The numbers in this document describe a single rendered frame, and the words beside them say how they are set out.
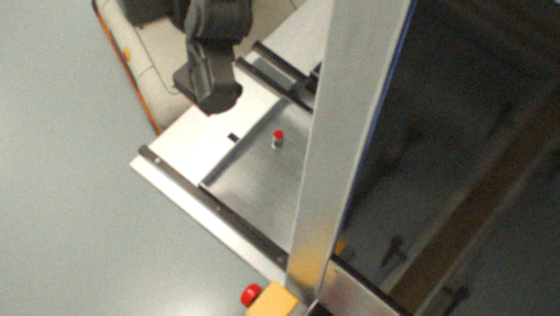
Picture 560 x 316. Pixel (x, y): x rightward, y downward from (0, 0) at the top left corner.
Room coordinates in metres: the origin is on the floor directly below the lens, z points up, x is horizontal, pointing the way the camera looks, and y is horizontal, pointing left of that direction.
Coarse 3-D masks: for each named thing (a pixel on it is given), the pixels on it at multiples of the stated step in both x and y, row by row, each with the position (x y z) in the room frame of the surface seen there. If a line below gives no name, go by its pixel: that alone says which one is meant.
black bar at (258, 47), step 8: (256, 48) 0.92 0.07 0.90; (264, 48) 0.92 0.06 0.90; (264, 56) 0.91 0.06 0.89; (272, 56) 0.91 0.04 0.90; (272, 64) 0.90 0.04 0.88; (280, 64) 0.89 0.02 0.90; (288, 64) 0.89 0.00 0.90; (288, 72) 0.87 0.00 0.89; (296, 72) 0.87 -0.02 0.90; (296, 80) 0.86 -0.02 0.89; (312, 80) 0.86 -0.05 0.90; (312, 88) 0.84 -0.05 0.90
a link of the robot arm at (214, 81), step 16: (192, 16) 0.64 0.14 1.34; (192, 32) 0.62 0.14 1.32; (208, 48) 0.62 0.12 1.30; (224, 48) 0.63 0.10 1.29; (208, 64) 0.59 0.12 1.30; (224, 64) 0.60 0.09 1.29; (208, 80) 0.57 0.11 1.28; (224, 80) 0.57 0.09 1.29; (208, 96) 0.55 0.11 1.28; (224, 96) 0.56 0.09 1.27; (208, 112) 0.55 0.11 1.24
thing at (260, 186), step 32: (256, 128) 0.73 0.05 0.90; (288, 128) 0.74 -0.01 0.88; (224, 160) 0.65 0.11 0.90; (256, 160) 0.66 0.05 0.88; (288, 160) 0.67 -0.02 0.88; (224, 192) 0.59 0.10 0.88; (256, 192) 0.59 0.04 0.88; (288, 192) 0.60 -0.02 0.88; (256, 224) 0.53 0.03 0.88; (288, 224) 0.53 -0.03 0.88; (288, 256) 0.46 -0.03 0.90
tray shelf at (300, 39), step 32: (320, 0) 1.09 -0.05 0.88; (288, 32) 0.99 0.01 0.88; (320, 32) 1.00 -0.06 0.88; (256, 96) 0.82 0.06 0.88; (192, 128) 0.72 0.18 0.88; (224, 128) 0.73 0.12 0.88; (192, 160) 0.65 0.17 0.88; (160, 192) 0.58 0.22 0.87; (224, 224) 0.52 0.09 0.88; (256, 256) 0.47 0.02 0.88
